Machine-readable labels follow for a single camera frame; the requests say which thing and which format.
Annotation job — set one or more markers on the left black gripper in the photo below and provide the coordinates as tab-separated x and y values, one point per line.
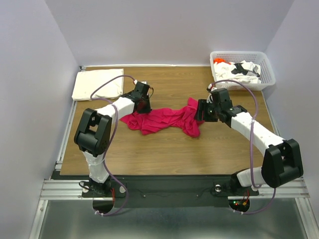
147	109

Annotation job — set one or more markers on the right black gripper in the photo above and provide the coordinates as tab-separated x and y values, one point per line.
202	105

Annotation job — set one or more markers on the pink t-shirt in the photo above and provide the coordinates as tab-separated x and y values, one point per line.
159	119

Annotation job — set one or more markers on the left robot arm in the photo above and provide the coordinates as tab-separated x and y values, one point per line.
93	135

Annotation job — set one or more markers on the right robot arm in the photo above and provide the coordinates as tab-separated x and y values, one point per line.
282	162

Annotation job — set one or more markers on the white crumpled shirt in basket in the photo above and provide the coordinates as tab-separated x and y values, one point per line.
223	72

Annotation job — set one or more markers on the black white garment in basket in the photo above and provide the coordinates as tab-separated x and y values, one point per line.
239	69

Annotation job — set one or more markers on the orange garment in basket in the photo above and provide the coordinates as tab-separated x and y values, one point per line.
219	60

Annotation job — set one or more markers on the white plastic basket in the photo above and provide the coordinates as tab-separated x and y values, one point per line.
260	58

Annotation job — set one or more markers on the folded white t-shirt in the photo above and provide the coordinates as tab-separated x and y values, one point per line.
87	82

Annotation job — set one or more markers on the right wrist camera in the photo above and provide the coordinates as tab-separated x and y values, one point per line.
211	88

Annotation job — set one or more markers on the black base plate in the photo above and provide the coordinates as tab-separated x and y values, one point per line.
167	191

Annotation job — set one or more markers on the aluminium frame rail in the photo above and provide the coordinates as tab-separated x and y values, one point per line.
70	190

